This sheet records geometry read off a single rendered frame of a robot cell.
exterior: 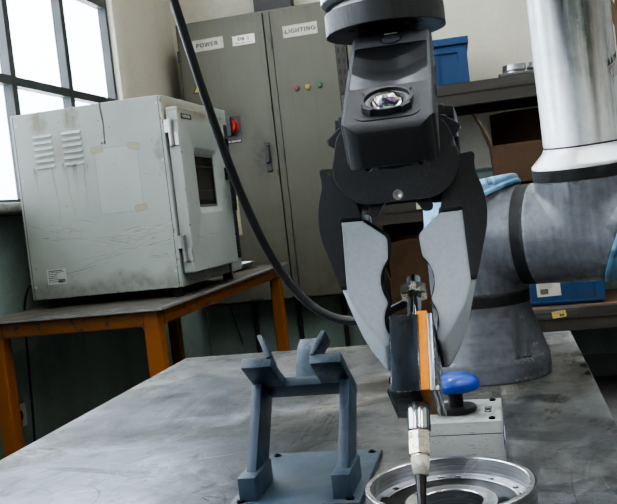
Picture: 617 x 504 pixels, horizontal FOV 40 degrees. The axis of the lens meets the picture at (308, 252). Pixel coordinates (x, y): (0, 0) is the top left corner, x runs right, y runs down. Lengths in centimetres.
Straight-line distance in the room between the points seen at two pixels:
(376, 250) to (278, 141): 390
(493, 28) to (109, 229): 248
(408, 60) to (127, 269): 237
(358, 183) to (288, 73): 391
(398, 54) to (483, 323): 55
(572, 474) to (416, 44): 36
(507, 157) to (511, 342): 299
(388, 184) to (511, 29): 408
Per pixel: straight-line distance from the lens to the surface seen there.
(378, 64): 46
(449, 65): 403
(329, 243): 49
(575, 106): 93
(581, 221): 93
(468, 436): 67
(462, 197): 48
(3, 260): 305
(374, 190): 48
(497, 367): 97
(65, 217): 287
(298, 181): 434
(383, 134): 40
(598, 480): 67
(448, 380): 68
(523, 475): 57
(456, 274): 49
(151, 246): 275
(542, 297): 401
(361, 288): 49
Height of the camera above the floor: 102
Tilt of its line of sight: 3 degrees down
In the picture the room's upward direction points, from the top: 6 degrees counter-clockwise
